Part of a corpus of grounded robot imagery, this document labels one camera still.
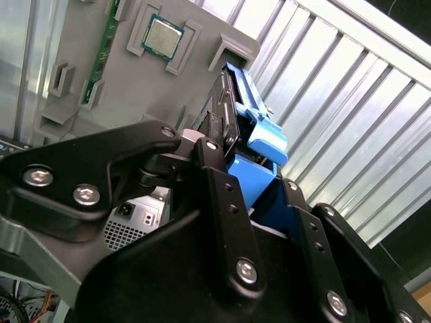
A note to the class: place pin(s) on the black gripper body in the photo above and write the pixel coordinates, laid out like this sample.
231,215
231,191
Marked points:
161,279

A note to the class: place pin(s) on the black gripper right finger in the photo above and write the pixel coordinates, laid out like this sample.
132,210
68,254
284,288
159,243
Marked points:
316,242

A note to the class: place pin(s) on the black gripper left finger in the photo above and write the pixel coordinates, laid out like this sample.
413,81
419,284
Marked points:
84,161

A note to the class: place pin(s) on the hard disk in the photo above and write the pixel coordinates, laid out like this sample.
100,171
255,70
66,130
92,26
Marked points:
266,144

